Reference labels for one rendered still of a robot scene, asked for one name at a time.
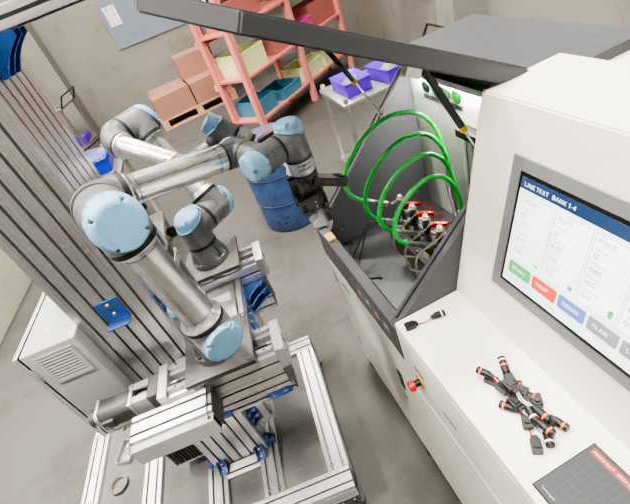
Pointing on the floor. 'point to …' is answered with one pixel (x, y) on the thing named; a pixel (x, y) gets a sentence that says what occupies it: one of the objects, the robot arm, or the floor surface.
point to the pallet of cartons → (187, 90)
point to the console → (493, 492)
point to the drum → (277, 196)
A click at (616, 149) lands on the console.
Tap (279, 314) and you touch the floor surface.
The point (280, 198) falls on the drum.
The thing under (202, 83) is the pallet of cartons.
